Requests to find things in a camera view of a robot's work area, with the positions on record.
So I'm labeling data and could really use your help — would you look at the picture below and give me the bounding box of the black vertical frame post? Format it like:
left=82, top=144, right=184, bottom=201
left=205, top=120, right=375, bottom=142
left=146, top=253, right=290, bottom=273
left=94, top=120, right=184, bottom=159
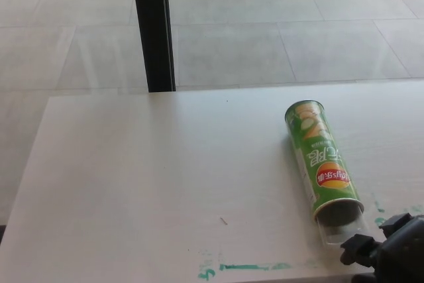
left=131, top=0, right=177, bottom=93

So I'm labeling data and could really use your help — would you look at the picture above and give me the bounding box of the clear plastic chips tray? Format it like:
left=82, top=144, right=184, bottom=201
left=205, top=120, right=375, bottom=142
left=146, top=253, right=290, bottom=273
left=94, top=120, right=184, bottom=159
left=317, top=205, right=370, bottom=247

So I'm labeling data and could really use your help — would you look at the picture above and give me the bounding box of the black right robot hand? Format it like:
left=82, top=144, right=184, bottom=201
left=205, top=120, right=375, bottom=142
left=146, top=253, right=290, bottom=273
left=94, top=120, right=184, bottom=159
left=340, top=213, right=424, bottom=283

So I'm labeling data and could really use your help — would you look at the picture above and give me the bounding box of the green chips can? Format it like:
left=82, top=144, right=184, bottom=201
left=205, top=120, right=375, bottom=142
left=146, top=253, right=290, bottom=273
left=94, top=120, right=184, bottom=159
left=284, top=99, right=365, bottom=223

